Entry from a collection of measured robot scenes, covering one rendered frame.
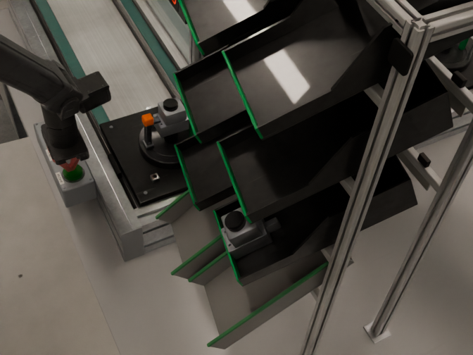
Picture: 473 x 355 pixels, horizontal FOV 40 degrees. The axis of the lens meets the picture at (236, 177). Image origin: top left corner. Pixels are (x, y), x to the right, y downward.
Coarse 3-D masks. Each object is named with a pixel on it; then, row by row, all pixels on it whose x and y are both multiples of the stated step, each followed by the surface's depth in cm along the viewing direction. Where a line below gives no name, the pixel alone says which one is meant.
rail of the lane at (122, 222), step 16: (16, 0) 172; (16, 16) 170; (32, 16) 168; (32, 32) 164; (32, 48) 161; (48, 48) 161; (80, 112) 148; (80, 128) 146; (96, 144) 143; (96, 160) 141; (112, 160) 139; (96, 176) 137; (112, 176) 137; (96, 192) 140; (112, 192) 136; (112, 208) 132; (128, 208) 132; (112, 224) 134; (128, 224) 131; (128, 240) 131; (128, 256) 135
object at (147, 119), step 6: (150, 114) 133; (144, 120) 132; (150, 120) 132; (156, 120) 134; (144, 126) 135; (150, 126) 134; (144, 132) 136; (150, 132) 136; (144, 138) 138; (150, 138) 137
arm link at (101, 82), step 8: (96, 72) 123; (80, 80) 121; (88, 80) 121; (96, 80) 122; (104, 80) 123; (80, 88) 120; (88, 88) 121; (96, 88) 121; (104, 88) 123; (88, 96) 120; (96, 96) 123; (104, 96) 124; (64, 104) 113; (72, 104) 115; (88, 104) 123; (96, 104) 124; (64, 112) 115; (72, 112) 117
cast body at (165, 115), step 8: (160, 104) 134; (168, 104) 133; (176, 104) 133; (160, 112) 134; (168, 112) 133; (176, 112) 133; (184, 112) 134; (160, 120) 135; (168, 120) 133; (176, 120) 134; (184, 120) 136; (160, 128) 134; (168, 128) 135; (176, 128) 136; (184, 128) 137; (160, 136) 136
